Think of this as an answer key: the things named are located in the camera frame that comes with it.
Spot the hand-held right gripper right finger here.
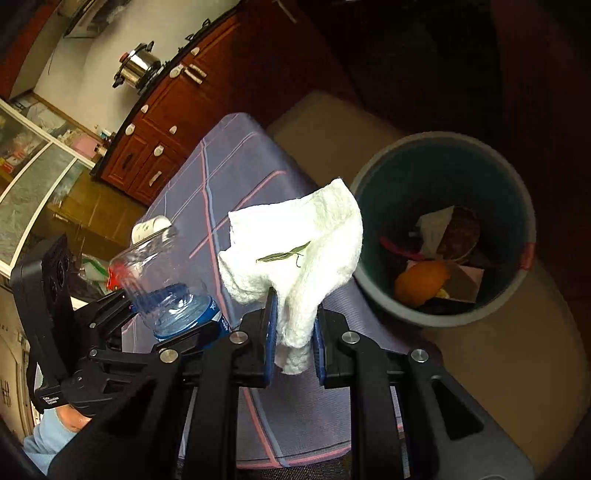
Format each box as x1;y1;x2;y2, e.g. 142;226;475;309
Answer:
313;305;537;480

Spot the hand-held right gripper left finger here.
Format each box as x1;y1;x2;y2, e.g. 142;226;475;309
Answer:
48;288;279;480

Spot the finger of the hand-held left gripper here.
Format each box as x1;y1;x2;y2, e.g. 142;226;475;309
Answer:
89;318;232;366
74;285;194;346

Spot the clear plastic bottle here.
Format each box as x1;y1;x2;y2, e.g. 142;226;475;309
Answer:
108;226;232;343

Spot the white paper towel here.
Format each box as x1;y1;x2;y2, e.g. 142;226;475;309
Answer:
217;178;364;376

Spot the grey bin with green inside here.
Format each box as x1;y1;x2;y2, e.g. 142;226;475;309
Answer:
349;131;537;328

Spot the person's left forearm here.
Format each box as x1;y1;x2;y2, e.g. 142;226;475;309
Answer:
23;408;93;479

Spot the green and white plastic bag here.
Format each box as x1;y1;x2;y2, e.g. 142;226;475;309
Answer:
78;257;112;292

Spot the white appliance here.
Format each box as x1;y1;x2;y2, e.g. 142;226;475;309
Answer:
0;286;43;437

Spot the green leaf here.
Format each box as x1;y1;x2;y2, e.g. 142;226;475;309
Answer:
256;241;312;268

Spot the white paper cup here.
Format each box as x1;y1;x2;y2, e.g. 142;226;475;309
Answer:
131;215;172;244

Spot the orange peel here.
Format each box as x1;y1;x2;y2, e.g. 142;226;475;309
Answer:
394;261;451;308

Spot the red snack packet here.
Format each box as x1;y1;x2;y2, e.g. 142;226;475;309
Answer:
379;236;428;260

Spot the white framed glass door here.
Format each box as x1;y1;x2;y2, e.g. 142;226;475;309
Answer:
0;98;89;274

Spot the crumpled white paper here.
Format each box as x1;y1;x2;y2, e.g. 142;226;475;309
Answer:
416;206;455;256

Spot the pink box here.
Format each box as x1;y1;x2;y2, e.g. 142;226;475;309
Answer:
71;134;96;161

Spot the brown paper bowl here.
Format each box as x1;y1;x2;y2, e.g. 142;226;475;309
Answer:
436;208;482;260

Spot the grey plaid table cloth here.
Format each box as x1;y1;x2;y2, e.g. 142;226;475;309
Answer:
122;113;446;470

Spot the black countertop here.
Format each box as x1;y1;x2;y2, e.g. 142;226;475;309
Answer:
90;0;252;180

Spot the red-brown drawer cabinet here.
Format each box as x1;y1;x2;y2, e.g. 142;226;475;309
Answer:
99;9;278;207

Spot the stainless steel pot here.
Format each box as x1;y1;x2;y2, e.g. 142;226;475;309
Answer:
112;42;165;94

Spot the grey range hood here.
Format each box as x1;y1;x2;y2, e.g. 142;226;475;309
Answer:
62;0;117;40

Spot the group of white drawer handles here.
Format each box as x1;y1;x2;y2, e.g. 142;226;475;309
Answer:
124;44;207;186

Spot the wooden wall cabinet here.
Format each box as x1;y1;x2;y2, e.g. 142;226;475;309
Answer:
0;0;62;99

